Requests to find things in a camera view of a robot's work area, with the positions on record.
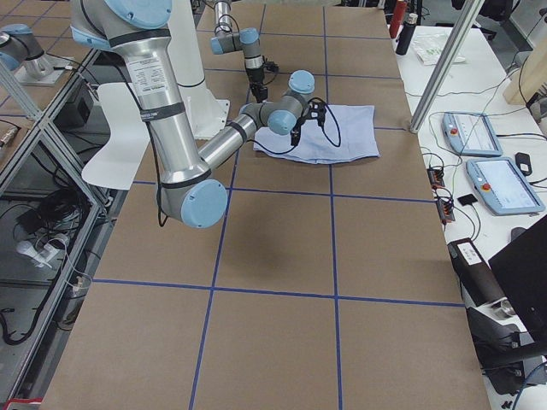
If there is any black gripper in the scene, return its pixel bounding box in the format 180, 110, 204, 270
290, 116, 307, 147
247, 67, 268, 103

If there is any blue striped button shirt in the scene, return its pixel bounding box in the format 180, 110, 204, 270
253, 105, 380, 165

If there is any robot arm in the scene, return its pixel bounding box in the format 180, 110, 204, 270
70, 1, 315, 228
210, 0, 268, 103

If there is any black water bottle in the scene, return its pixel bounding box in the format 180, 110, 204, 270
395, 13, 419, 56

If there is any white plastic chair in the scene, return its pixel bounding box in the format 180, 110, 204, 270
81, 82, 150, 190

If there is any red bottle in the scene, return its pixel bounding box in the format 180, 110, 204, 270
389, 0, 407, 39

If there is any upper teach pendant tablet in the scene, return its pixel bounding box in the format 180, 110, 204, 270
442, 112, 503, 157

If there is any teach pendant tablet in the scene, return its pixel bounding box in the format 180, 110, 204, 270
466, 157, 545, 216
442, 112, 503, 157

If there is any lower teach pendant tablet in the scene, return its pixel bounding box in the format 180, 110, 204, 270
466, 157, 545, 216

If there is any black phone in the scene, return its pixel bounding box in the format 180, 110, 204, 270
515, 152, 532, 177

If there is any black monitor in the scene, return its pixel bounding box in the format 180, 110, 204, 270
489, 218, 546, 341

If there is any aluminium frame post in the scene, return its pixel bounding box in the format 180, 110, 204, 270
409, 0, 485, 134

